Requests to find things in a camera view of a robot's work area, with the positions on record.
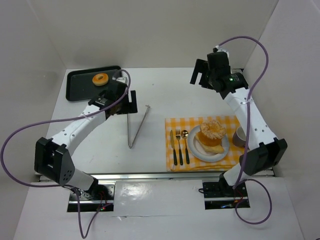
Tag yellow checkered cloth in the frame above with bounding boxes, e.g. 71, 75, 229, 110
165, 115, 245, 172

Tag white plate blue rim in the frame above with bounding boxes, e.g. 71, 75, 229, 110
187, 125, 230, 163

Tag aluminium rail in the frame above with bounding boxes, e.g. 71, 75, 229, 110
92, 171, 223, 181

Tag gold spoon black handle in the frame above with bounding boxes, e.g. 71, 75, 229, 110
181, 129, 190, 165

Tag orange flower-shaped bread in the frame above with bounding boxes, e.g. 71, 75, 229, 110
197, 120, 227, 147

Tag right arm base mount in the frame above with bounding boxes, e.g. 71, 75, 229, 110
198, 182, 250, 210

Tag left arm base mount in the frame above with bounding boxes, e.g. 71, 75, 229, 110
67, 181, 116, 213

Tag gold knife black handle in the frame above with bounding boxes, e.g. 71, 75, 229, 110
170, 130, 178, 166

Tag grey mug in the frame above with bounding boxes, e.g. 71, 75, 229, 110
232, 126, 246, 148

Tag metal tongs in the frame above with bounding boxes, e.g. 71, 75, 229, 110
126, 104, 151, 149

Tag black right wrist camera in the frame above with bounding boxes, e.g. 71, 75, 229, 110
207, 51, 230, 70

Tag long oval bread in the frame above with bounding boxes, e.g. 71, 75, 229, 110
195, 132, 225, 154

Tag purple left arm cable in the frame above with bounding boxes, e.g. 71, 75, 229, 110
0, 69, 132, 239

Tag gold fork black handle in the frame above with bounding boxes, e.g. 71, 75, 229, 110
175, 129, 183, 166

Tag black serving tray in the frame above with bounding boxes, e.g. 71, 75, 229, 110
65, 65, 121, 102

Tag glazed donut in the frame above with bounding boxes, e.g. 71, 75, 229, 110
92, 73, 109, 87

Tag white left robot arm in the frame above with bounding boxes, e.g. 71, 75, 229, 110
34, 77, 138, 199

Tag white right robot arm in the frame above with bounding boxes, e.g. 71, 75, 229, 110
190, 56, 288, 197

